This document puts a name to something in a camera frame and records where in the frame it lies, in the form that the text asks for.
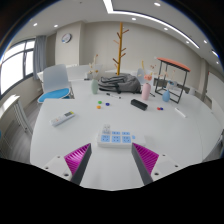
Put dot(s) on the round ceiling lights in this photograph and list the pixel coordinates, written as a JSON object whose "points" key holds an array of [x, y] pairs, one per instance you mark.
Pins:
{"points": [[157, 4]]}

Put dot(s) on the blue vase with dried flowers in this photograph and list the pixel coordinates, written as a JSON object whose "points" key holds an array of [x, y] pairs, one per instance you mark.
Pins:
{"points": [[166, 96]]}

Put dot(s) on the window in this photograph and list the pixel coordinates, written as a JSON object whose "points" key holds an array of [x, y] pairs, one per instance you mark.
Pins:
{"points": [[13, 66]]}

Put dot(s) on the green vase with dried flowers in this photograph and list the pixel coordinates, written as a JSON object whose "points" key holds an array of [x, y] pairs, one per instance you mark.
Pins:
{"points": [[94, 86]]}

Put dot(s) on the grey curtain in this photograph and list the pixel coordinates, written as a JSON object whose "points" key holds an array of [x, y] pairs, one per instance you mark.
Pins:
{"points": [[39, 56]]}

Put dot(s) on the white chair with blue cushion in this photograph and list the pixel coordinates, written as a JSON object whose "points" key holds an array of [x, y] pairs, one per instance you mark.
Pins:
{"points": [[56, 80]]}

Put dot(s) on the white rectangular bar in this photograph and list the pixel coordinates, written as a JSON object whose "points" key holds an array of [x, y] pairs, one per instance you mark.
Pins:
{"points": [[180, 112]]}

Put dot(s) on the black-framed orange-topped side table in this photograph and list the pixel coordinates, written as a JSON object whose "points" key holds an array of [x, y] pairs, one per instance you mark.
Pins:
{"points": [[173, 63]]}

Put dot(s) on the round wall clock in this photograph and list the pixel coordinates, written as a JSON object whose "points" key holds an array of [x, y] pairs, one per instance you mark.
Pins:
{"points": [[66, 38]]}

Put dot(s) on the pink vase with flowers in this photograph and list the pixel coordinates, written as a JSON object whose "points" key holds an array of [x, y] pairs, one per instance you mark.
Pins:
{"points": [[146, 92]]}

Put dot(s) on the white remote control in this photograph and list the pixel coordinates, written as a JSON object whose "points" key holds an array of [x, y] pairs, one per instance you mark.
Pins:
{"points": [[62, 118]]}

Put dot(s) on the ceiling strip light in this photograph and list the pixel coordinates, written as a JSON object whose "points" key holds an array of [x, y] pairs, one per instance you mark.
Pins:
{"points": [[140, 15]]}

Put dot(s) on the green round magnet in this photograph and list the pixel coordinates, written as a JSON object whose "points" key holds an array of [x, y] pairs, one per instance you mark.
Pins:
{"points": [[99, 102]]}

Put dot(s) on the grey backpack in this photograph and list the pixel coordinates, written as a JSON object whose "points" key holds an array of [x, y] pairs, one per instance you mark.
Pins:
{"points": [[121, 83]]}

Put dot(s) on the orange round magnet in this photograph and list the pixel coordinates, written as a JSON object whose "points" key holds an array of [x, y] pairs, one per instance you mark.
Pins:
{"points": [[98, 107]]}

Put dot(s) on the black rectangular box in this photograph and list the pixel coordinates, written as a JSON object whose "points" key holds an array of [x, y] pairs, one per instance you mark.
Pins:
{"points": [[139, 104]]}

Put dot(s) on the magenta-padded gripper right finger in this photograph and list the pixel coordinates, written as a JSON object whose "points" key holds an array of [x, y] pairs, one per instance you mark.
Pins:
{"points": [[146, 158]]}

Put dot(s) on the wooden coat rack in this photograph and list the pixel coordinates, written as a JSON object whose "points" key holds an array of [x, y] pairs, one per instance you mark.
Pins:
{"points": [[119, 46]]}

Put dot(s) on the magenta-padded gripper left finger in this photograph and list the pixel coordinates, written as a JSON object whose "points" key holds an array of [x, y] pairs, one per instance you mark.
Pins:
{"points": [[77, 158]]}

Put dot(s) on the black marker pen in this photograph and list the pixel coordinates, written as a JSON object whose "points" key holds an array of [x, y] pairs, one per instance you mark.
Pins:
{"points": [[113, 95]]}

